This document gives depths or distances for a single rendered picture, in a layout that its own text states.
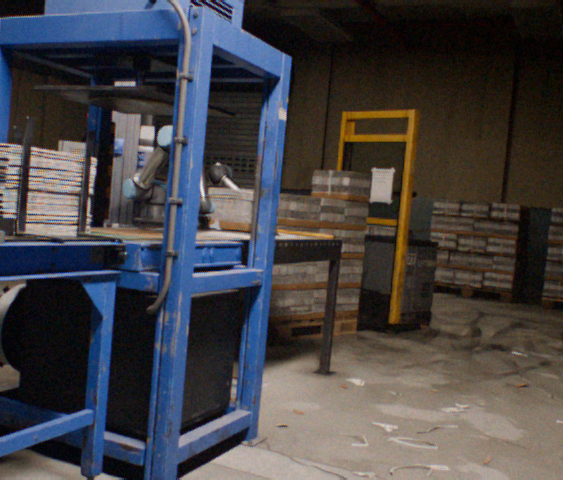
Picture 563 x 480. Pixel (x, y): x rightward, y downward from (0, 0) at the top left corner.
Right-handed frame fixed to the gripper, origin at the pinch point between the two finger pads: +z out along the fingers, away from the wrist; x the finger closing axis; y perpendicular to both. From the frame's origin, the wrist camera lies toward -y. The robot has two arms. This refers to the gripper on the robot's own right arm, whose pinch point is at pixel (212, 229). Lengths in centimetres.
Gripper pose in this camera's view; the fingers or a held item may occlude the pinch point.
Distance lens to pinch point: 396.7
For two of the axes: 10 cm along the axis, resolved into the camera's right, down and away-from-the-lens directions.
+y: 0.9, -9.9, -0.5
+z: 4.3, -0.1, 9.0
